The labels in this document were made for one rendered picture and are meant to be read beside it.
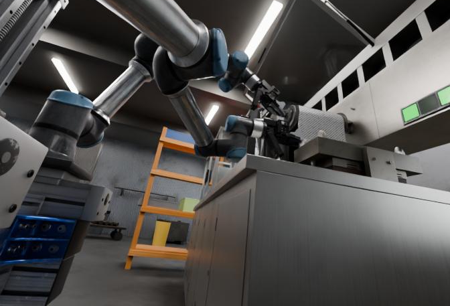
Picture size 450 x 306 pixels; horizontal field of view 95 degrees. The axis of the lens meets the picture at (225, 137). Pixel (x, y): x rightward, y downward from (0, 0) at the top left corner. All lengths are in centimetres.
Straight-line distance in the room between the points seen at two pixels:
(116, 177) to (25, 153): 873
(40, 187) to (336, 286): 76
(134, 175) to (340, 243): 858
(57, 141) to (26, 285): 34
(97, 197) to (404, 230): 84
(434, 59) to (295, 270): 85
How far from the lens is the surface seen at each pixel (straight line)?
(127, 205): 884
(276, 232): 55
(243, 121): 85
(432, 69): 105
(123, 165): 907
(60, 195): 69
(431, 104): 99
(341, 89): 141
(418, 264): 80
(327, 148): 76
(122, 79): 99
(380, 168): 84
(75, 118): 78
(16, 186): 30
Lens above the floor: 71
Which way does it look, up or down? 23 degrees up
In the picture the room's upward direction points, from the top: 8 degrees clockwise
